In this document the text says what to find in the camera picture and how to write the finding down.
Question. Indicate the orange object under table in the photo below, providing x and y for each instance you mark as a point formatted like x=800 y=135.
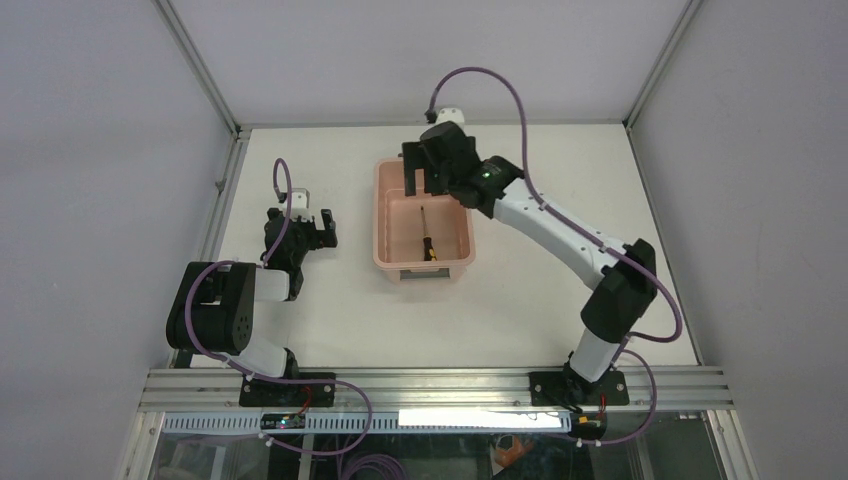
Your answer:
x=507 y=449

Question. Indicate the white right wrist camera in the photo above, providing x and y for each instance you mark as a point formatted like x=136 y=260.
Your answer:
x=451 y=114

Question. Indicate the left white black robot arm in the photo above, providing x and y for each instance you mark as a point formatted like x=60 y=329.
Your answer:
x=213 y=310

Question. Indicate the aluminium mounting rail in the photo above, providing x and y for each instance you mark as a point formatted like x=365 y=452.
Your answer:
x=669 y=388

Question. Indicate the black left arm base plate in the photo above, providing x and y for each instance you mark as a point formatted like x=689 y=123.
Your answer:
x=320 y=392

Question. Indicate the pink plastic bin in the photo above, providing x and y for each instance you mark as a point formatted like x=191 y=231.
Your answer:
x=418 y=237

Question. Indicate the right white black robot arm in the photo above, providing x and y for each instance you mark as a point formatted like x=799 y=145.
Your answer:
x=617 y=274

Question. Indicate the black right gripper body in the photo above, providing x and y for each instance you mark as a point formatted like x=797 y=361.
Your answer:
x=436 y=181

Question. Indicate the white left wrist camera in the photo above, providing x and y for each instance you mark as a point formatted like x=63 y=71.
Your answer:
x=299 y=198

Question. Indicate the grey slotted cable duct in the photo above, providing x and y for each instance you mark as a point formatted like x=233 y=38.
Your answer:
x=404 y=421

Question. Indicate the yellow black screwdriver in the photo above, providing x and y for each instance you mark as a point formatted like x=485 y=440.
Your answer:
x=429 y=250

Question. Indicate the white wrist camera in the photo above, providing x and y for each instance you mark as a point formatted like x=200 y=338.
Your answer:
x=299 y=198
x=451 y=114

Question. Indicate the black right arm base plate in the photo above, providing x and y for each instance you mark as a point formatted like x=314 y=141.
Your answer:
x=556 y=388

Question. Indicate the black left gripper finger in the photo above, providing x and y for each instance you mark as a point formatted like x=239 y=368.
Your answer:
x=322 y=235
x=275 y=215

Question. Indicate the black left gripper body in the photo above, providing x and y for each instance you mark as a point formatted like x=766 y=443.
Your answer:
x=302 y=230

